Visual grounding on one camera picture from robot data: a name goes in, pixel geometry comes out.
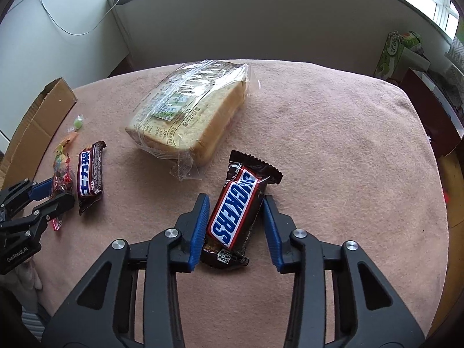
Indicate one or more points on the cardboard box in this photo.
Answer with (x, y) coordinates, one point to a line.
(32, 130)

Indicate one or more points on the bagged sliced bread loaf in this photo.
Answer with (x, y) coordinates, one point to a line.
(203, 116)

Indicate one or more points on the dark red snack packet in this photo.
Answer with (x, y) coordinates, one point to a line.
(63, 177)

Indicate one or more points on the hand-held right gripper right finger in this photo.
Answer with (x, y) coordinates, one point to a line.
(272, 232)

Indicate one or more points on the dark red open box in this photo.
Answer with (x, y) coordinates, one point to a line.
(427, 123)

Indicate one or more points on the small pale green candy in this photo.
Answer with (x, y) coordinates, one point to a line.
(78, 122)

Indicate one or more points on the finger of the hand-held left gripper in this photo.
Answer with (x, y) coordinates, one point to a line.
(41, 188)
(60, 206)

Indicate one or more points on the white cabinet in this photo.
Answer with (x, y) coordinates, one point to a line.
(54, 61)

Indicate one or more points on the green gift bag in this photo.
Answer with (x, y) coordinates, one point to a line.
(393, 54)

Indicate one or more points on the brown chocolate bar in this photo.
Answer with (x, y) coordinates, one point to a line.
(235, 206)

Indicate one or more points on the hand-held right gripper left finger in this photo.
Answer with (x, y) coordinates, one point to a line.
(201, 224)

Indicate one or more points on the person's left hand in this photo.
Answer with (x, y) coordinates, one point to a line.
(27, 277)

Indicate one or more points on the white framed window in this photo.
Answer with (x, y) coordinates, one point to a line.
(440, 7)

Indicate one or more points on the grey striped cloth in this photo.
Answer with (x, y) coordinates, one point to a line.
(34, 324)

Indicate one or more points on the white-label chocolate bar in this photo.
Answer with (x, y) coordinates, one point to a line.
(90, 177)

